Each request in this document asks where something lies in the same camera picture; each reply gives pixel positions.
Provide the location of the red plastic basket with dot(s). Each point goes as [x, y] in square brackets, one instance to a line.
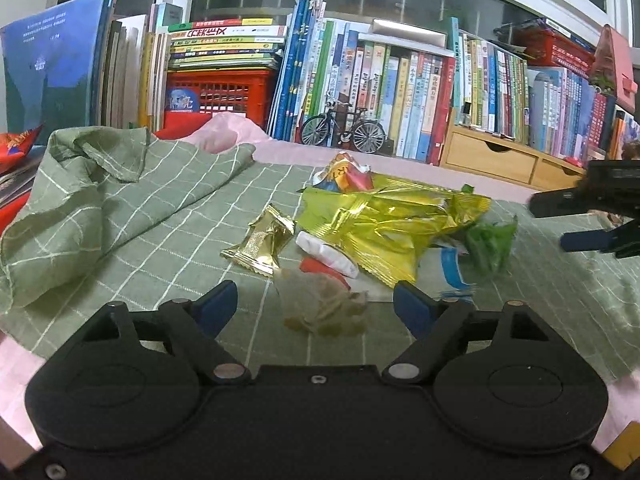
[225, 90]

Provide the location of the stack of flat books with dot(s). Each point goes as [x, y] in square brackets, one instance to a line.
[225, 42]

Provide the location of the miniature bicycle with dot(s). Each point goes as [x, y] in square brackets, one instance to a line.
[370, 135]

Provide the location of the long row of colourful books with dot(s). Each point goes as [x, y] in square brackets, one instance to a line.
[540, 100]

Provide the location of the large blue book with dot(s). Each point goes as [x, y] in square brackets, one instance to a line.
[50, 60]

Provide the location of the small red toy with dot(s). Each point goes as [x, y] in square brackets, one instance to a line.
[574, 161]

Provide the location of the white blue wrapper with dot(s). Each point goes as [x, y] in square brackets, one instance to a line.
[450, 270]

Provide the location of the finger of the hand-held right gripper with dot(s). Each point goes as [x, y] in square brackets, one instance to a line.
[580, 242]
[565, 202]

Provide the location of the green checkered cloth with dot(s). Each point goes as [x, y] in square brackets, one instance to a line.
[150, 240]

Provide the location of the red white wrapper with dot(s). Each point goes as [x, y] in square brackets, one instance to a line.
[325, 255]

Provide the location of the pink cloth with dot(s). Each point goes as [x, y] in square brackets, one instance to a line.
[280, 152]

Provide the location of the brown paper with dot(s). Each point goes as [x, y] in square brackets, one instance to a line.
[320, 305]

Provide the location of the row of pale upright books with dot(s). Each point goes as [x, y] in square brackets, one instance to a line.
[130, 70]

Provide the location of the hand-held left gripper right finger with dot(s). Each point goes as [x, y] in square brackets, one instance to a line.
[415, 305]

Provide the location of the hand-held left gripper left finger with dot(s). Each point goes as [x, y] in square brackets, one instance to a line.
[215, 305]

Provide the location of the small gold snack packet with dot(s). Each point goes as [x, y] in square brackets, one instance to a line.
[262, 247]

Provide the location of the white flat box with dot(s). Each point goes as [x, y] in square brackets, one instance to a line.
[410, 32]

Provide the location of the wooden drawer organizer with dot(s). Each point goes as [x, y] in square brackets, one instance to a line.
[485, 157]

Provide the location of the row of children's books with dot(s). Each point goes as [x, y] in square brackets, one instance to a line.
[400, 95]

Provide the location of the yellow plastic piece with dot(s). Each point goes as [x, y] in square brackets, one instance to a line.
[625, 447]

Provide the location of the red cloth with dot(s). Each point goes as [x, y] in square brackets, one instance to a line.
[180, 125]

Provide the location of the blue round card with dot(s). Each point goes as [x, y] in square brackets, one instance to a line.
[182, 100]

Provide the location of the pink house model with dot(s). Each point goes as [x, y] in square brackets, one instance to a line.
[615, 60]

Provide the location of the green white plastic wrapper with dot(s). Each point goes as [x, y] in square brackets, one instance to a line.
[487, 245]

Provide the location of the colourful torn snack packet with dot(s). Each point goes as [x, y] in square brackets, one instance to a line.
[345, 177]

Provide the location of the red printed paper bag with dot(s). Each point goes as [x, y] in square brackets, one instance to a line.
[17, 147]

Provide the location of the large gold foil wrapper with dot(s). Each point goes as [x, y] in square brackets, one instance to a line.
[380, 230]

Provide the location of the small bottle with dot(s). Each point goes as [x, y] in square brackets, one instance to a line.
[466, 114]

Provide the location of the row of thin blue books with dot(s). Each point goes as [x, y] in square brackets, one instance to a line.
[295, 70]

